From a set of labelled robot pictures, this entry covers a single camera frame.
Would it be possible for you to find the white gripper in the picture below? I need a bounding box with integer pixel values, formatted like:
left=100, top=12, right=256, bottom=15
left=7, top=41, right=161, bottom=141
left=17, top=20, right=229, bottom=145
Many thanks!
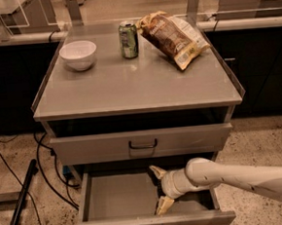
left=149, top=166, right=198, bottom=215

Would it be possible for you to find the black rxbar chocolate bar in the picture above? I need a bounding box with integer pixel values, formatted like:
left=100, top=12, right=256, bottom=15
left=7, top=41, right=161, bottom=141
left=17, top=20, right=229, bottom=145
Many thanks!
left=157, top=179, right=165, bottom=198

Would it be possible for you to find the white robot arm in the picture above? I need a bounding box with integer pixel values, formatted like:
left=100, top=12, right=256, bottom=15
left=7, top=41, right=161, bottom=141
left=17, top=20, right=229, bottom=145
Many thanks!
left=149, top=158, right=282, bottom=215

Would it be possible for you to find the grey open middle drawer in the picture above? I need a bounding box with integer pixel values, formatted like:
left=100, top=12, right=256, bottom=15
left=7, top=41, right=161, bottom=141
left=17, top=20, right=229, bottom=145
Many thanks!
left=74, top=155, right=236, bottom=225

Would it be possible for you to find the grey top drawer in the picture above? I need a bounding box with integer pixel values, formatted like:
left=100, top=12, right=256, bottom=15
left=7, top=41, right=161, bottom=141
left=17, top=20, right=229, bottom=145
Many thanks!
left=51, top=123, right=232, bottom=166

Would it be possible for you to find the grey metal drawer cabinet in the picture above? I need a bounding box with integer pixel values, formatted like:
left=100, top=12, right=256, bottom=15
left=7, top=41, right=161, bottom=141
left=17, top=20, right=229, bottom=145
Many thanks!
left=34, top=23, right=244, bottom=179

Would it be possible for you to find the black bar on floor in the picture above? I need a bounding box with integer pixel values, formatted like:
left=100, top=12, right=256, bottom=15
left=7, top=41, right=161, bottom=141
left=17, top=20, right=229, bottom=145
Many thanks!
left=10, top=159, right=37, bottom=225

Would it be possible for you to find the brown chip bag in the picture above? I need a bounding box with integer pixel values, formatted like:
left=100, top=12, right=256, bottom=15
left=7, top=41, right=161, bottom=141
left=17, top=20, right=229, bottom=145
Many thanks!
left=136, top=11, right=210, bottom=70

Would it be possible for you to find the white ceramic bowl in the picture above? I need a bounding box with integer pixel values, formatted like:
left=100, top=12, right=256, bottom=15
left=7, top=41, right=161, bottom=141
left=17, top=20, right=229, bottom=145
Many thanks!
left=59, top=40, right=97, bottom=71

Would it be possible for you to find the green soda can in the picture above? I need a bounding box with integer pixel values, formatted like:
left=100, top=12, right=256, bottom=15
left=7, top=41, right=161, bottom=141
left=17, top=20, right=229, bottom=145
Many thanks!
left=118, top=20, right=139, bottom=58

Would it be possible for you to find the black top drawer handle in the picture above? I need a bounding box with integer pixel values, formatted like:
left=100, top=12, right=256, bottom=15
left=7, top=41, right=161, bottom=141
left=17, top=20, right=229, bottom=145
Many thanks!
left=127, top=138, right=159, bottom=150

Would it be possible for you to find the black cable by cabinet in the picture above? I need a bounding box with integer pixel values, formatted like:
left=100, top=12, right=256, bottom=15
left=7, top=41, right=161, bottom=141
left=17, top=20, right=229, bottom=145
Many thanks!
left=32, top=129, right=83, bottom=214

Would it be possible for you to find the black floor cable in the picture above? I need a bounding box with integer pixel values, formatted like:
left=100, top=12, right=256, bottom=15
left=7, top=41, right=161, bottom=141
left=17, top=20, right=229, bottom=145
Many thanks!
left=0, top=133, right=51, bottom=225

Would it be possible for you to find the white horizontal rail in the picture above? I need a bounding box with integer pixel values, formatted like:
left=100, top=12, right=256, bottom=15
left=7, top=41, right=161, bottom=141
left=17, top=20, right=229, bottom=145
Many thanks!
left=0, top=17, right=282, bottom=46

